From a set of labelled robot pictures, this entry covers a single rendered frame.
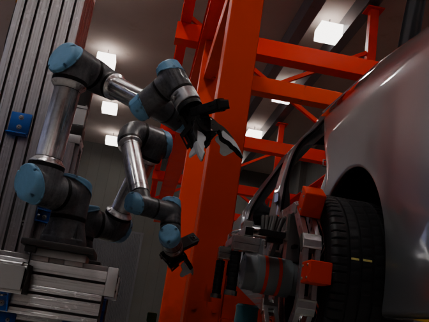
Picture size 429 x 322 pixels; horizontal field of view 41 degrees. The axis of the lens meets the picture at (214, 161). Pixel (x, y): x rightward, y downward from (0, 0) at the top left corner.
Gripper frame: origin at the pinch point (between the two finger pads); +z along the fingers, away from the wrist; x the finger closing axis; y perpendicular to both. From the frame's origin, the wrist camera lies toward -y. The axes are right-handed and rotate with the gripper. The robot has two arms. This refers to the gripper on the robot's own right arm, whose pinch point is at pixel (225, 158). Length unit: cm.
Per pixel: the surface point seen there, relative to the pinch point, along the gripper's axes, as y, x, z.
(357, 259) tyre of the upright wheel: 17, -53, 31
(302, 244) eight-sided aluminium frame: 26, -44, 18
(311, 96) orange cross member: 133, -298, -150
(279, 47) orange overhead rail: 151, -333, -232
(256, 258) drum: 50, -47, 11
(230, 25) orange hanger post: 38, -98, -106
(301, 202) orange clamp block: 25, -54, 4
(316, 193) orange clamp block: 19, -56, 4
